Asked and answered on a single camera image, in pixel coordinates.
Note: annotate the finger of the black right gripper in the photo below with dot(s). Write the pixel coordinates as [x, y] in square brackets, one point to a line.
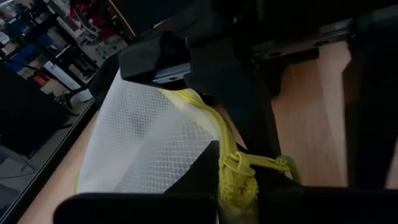
[373, 99]
[236, 93]

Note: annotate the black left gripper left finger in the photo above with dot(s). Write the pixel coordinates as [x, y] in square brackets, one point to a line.
[140, 208]

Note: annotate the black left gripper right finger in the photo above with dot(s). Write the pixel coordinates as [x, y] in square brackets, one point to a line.
[326, 207]

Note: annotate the white mesh pouch yellow trim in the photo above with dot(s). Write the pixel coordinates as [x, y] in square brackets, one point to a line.
[133, 140]

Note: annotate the cluttered storage shelving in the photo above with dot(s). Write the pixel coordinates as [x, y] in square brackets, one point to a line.
[77, 28]

